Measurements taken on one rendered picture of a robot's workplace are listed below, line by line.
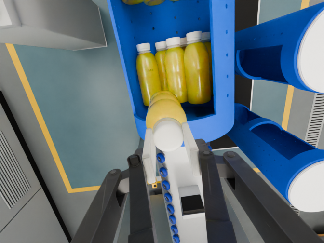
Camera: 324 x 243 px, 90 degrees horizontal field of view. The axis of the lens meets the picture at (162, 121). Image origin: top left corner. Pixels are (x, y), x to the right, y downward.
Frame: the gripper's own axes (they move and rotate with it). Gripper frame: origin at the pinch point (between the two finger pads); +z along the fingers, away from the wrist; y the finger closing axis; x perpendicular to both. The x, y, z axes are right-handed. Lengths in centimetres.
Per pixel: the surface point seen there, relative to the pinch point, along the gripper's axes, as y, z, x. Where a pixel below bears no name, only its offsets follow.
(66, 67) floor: -82, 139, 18
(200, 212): 7, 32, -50
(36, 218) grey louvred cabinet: -151, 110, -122
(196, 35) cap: 10.4, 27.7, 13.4
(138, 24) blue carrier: -3.8, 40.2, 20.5
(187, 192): 4, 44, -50
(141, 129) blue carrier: -6.6, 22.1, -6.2
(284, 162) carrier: 49, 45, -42
